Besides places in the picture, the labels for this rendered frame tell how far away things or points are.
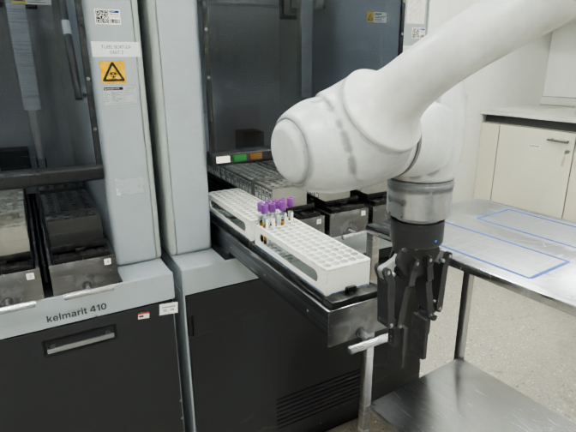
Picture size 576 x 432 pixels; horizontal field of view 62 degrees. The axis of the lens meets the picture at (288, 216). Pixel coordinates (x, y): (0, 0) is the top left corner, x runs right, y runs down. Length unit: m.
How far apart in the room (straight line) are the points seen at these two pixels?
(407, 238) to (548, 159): 2.67
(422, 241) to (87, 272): 0.74
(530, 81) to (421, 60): 3.47
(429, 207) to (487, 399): 1.00
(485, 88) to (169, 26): 2.69
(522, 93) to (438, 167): 3.26
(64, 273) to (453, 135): 0.83
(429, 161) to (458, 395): 1.05
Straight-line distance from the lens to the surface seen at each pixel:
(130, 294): 1.17
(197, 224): 1.25
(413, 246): 0.68
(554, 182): 3.30
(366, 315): 0.88
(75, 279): 1.14
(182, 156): 1.20
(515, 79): 3.80
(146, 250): 1.24
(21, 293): 1.14
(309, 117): 0.49
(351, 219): 1.38
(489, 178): 3.57
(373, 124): 0.49
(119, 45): 1.15
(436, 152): 0.62
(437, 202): 0.66
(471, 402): 1.55
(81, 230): 1.18
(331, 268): 0.84
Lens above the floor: 1.21
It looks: 18 degrees down
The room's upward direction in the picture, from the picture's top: straight up
